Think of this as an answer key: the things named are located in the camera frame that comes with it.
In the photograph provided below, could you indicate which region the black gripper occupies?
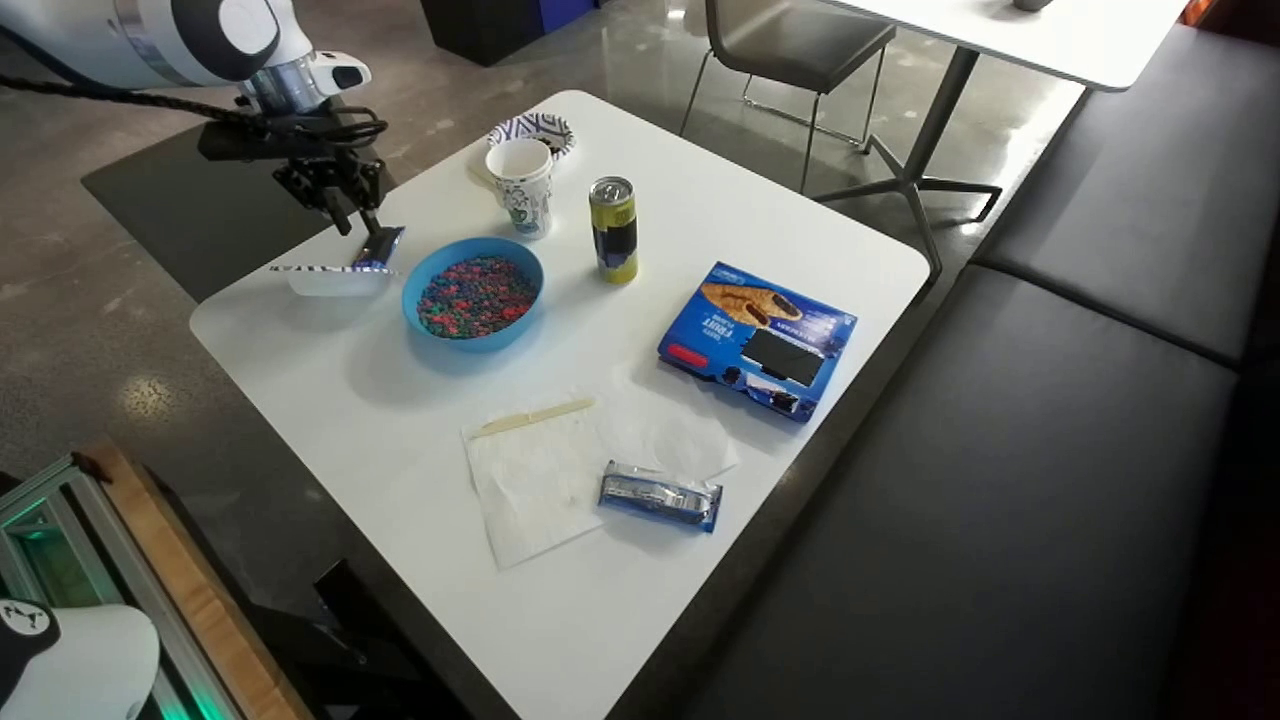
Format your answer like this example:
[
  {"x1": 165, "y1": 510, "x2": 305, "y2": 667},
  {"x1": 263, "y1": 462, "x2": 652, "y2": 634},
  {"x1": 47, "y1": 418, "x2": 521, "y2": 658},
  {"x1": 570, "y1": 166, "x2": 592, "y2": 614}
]
[{"x1": 274, "y1": 140, "x2": 403, "y2": 266}]

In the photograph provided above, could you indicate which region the blue chocolate bar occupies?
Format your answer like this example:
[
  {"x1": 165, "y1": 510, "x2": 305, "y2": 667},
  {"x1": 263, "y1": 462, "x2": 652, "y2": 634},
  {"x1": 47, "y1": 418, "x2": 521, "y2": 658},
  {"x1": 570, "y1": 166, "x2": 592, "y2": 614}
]
[{"x1": 353, "y1": 219, "x2": 409, "y2": 273}]

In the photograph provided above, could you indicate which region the blue zigzag paper plate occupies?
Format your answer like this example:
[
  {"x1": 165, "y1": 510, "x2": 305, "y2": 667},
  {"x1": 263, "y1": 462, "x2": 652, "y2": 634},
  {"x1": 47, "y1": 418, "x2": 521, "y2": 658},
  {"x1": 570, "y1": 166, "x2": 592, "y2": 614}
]
[{"x1": 263, "y1": 256, "x2": 398, "y2": 304}]

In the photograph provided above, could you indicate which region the blue bowl colourful candy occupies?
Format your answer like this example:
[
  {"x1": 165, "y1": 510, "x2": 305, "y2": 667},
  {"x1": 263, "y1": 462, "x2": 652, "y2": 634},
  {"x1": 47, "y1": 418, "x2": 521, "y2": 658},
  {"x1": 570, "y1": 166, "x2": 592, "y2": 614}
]
[{"x1": 398, "y1": 231, "x2": 551, "y2": 359}]

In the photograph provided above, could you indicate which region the printed white paper cup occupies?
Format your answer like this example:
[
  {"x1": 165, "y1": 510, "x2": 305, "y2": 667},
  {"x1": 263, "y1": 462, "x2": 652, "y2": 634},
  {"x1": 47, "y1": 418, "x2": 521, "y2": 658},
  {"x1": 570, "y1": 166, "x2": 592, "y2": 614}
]
[{"x1": 479, "y1": 137, "x2": 560, "y2": 237}]

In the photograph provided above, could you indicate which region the dark floor mat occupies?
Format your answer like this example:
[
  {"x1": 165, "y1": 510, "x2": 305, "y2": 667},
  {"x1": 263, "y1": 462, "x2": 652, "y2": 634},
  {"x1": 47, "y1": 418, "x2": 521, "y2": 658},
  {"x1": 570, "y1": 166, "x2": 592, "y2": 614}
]
[{"x1": 82, "y1": 121, "x2": 346, "y2": 307}]

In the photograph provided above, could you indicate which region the black box on floor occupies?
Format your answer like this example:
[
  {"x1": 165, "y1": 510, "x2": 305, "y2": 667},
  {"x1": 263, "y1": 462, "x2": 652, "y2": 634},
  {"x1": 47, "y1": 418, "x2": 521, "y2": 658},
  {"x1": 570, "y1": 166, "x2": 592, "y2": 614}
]
[{"x1": 416, "y1": 0, "x2": 608, "y2": 70}]

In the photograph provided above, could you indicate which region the black yellow drink can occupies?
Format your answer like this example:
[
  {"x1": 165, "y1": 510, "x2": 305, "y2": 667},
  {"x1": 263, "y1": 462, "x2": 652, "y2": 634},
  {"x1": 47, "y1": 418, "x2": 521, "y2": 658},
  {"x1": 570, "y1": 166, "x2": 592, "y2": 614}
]
[{"x1": 586, "y1": 174, "x2": 645, "y2": 289}]

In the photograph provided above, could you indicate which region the square white napkin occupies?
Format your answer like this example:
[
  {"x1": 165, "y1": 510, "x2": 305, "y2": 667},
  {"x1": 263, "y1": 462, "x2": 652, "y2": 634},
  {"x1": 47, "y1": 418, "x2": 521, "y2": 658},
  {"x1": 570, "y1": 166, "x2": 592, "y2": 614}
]
[{"x1": 459, "y1": 397, "x2": 618, "y2": 575}]

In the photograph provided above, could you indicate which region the crumpled white tissue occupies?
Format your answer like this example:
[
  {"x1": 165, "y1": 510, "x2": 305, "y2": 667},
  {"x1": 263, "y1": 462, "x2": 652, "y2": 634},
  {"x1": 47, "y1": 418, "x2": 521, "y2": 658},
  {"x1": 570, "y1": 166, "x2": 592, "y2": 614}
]
[{"x1": 595, "y1": 389, "x2": 741, "y2": 487}]

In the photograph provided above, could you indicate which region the blue cookie box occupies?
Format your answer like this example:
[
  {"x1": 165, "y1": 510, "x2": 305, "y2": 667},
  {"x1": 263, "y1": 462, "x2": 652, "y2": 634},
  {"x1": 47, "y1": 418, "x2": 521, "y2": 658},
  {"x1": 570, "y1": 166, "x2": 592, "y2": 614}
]
[{"x1": 655, "y1": 256, "x2": 860, "y2": 427}]

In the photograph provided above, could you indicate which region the wooden framed metal cabinet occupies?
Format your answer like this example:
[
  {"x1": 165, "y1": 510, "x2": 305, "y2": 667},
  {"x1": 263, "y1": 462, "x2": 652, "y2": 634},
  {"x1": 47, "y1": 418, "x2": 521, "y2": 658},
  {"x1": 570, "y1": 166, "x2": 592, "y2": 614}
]
[{"x1": 0, "y1": 443, "x2": 313, "y2": 720}]

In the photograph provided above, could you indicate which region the white side table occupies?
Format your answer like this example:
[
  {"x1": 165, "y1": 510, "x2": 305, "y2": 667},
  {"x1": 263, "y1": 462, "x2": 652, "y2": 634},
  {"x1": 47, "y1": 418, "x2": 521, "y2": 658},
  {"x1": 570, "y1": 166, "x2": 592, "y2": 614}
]
[{"x1": 811, "y1": 0, "x2": 1194, "y2": 266}]

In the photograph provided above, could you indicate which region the black upholstered bench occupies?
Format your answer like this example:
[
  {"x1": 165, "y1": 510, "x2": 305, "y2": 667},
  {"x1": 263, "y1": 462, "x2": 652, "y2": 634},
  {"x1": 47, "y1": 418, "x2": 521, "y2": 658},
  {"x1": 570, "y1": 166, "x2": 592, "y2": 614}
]
[{"x1": 676, "y1": 18, "x2": 1280, "y2": 720}]

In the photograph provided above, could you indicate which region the wrist mounted camera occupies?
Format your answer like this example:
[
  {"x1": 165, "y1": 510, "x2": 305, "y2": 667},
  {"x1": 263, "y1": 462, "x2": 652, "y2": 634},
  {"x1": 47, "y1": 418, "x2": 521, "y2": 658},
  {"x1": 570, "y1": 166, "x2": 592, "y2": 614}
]
[{"x1": 195, "y1": 113, "x2": 393, "y2": 169}]

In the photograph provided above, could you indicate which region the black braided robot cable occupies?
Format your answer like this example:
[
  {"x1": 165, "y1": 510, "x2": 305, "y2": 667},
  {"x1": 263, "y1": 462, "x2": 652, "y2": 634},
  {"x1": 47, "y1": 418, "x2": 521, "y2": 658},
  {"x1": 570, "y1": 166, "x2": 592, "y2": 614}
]
[{"x1": 0, "y1": 70, "x2": 274, "y2": 137}]

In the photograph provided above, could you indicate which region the black metal frame chair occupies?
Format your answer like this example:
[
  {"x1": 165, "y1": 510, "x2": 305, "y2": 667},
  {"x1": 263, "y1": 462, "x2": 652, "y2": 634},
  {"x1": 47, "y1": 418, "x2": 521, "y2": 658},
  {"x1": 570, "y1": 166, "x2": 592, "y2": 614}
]
[{"x1": 676, "y1": 0, "x2": 902, "y2": 194}]

